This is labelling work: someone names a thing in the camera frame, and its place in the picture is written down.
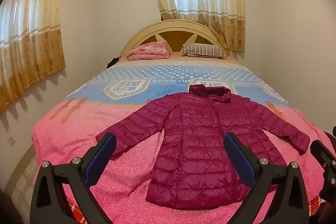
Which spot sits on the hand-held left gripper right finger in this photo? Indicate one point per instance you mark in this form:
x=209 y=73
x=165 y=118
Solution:
x=240 y=158

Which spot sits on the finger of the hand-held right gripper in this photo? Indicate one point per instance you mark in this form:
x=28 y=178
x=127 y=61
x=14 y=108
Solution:
x=321 y=149

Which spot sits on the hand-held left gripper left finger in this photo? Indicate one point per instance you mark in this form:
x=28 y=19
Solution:
x=101 y=155

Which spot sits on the magenta quilted puffer jacket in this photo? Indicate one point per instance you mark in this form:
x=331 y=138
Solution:
x=199 y=140

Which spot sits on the bed with pink-blue bedspread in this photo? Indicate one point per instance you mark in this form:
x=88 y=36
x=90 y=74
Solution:
x=86 y=124

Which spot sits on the dark cloth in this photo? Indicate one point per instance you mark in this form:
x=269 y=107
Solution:
x=113 y=62

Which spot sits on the striped pillow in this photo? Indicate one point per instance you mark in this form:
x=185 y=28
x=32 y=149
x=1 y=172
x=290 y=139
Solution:
x=204 y=50

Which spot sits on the folded pink floral blanket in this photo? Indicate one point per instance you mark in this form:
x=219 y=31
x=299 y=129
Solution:
x=149 y=52

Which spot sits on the cream wooden headboard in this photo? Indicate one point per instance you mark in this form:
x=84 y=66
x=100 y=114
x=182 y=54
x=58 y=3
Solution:
x=168 y=32

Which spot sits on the white wall socket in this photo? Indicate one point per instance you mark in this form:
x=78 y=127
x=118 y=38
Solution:
x=10 y=140

